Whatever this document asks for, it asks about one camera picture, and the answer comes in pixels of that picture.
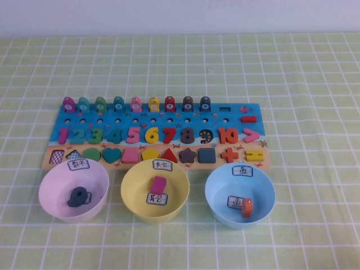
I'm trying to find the blue wooden puzzle board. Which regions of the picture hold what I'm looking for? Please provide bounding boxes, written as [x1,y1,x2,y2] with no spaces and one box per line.
[41,101,272,170]

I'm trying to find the brown star piece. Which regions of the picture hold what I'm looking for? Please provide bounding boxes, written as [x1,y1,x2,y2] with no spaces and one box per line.
[179,147,197,164]

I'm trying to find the red triangle piece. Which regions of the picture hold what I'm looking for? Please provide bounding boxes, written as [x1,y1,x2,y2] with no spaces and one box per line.
[159,148,178,164]

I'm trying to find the brown fish piece number eight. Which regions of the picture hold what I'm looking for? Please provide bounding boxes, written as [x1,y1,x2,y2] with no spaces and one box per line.
[182,96,195,113]

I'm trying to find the red fish piece number seven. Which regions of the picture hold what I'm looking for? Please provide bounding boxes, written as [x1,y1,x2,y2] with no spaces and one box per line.
[164,96,177,113]

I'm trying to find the dark blue square piece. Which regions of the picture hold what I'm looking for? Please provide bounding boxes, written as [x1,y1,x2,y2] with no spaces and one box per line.
[198,147,217,164]

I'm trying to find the white label on yellow bowl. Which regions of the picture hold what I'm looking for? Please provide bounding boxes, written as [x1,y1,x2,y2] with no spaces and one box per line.
[145,192,169,206]
[152,159,173,171]

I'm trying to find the yellow pentagon piece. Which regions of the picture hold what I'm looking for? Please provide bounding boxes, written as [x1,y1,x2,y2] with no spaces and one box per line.
[141,147,160,163]

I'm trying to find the yellow fish piece number six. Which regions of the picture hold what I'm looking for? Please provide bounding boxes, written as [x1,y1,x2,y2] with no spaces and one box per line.
[148,96,160,113]

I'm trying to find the pink fish piece number five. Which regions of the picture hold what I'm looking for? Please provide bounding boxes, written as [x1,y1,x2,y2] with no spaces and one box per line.
[130,96,143,113]

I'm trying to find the orange plus sign piece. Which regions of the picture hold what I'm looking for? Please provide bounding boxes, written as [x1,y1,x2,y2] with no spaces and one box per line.
[220,147,239,164]

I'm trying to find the magenta rectangle piece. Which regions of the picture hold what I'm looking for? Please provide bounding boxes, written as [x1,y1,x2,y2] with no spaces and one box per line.
[150,175,167,194]

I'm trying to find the pink trapezoid piece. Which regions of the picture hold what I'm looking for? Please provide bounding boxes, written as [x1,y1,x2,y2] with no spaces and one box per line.
[121,147,140,164]

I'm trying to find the teal fish piece number four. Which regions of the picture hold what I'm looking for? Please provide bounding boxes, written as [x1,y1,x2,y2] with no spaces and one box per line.
[112,96,125,113]

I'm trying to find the yellow plastic bowl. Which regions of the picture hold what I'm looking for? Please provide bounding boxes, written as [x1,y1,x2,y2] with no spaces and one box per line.
[120,157,190,224]

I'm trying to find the teal heart piece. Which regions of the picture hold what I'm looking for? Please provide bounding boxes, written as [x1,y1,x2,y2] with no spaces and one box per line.
[102,147,122,164]

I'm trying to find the white label on blue bowl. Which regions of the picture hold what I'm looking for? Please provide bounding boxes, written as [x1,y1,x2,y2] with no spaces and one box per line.
[227,195,245,210]
[232,165,254,178]

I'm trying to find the pink greater-than sign piece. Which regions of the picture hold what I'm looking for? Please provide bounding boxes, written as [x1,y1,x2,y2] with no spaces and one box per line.
[243,128,260,143]

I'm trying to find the yellow equals sign piece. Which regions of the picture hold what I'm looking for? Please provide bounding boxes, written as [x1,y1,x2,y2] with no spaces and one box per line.
[245,150,264,162]

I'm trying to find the green fish piece number three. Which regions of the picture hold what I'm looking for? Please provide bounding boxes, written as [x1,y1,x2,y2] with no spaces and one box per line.
[94,96,108,113]

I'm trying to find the green circle piece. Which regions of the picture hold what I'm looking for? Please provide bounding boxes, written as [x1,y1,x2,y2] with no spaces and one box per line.
[83,147,101,163]

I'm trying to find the orange fish piece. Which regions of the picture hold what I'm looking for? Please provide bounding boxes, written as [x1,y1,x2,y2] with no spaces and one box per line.
[241,197,253,218]

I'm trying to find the light blue plastic bowl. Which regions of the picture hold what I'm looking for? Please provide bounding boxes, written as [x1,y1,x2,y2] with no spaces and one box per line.
[204,162,276,230]

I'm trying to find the teal fish piece number two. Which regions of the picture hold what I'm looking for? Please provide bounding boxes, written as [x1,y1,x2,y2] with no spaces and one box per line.
[77,97,91,113]

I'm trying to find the magenta fish piece number one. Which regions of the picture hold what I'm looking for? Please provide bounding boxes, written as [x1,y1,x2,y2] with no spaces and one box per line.
[62,96,77,113]

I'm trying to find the dark blue number piece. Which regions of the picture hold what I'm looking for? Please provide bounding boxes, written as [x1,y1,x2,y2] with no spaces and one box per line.
[66,187,90,209]

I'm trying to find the pink plastic bowl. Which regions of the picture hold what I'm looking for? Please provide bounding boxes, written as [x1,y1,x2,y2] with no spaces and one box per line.
[38,157,110,224]

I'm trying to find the brown wooden number eight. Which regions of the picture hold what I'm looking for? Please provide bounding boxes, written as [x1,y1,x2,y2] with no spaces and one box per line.
[180,128,196,145]

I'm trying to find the red wooden number seven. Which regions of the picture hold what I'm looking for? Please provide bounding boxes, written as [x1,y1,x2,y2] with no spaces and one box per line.
[162,127,180,145]

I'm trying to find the yellow wooden number six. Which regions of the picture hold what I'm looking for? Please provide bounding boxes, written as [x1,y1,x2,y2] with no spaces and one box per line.
[145,127,161,145]

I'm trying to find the orange wooden number ten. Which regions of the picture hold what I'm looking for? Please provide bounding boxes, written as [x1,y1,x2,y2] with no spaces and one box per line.
[218,127,239,145]

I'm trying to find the pink wooden number five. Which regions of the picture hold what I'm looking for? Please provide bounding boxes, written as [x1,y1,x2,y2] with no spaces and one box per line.
[126,127,143,145]

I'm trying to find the green wooden number three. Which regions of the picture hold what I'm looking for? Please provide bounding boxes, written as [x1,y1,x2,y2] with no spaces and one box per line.
[86,128,102,144]

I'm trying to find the teal wooden number two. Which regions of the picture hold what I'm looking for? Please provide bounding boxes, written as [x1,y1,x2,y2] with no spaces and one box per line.
[69,128,85,145]

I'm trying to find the magenta wooden number one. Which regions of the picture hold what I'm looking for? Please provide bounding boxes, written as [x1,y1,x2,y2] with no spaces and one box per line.
[57,128,69,145]

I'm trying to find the green checked tablecloth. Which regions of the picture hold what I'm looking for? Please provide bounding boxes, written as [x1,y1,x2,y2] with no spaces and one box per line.
[0,32,360,270]

